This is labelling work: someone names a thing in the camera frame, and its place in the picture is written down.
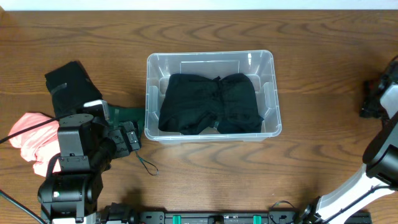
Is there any black cloth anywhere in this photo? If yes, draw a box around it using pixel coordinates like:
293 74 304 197
44 61 103 116
158 73 260 135

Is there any dark navy taped cloth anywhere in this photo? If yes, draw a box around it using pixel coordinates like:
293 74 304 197
217 114 264 134

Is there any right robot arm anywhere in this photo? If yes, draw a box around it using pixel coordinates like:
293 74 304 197
293 57 397 224

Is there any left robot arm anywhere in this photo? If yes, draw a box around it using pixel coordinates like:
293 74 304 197
38 114 141 223

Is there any dark green folded cloth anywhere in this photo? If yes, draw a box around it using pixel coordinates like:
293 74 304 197
107 105 159 177

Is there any pink crumpled cloth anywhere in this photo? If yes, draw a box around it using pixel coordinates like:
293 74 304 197
9 113 60 177

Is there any clear plastic storage bin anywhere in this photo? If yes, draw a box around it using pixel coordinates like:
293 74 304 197
144 50 282 144

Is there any black mounting rail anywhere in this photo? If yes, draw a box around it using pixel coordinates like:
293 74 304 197
96 202 373 224

